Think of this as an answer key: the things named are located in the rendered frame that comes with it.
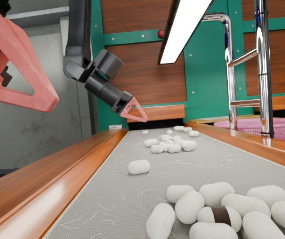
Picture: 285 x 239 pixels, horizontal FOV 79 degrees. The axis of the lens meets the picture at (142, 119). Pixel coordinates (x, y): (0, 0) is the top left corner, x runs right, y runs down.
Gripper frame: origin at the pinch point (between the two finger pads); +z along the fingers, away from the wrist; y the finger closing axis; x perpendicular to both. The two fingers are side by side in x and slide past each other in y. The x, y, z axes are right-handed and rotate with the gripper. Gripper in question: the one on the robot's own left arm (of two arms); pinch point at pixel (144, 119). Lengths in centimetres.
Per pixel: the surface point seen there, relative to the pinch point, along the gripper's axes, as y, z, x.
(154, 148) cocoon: -10.9, 5.5, 4.0
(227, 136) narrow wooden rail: -7.7, 19.4, -8.8
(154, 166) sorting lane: -20.4, 5.7, 5.3
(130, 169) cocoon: -24.2, 2.0, 6.9
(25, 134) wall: 230, -136, 143
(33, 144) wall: 229, -115, 147
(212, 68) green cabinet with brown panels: 44, 16, -42
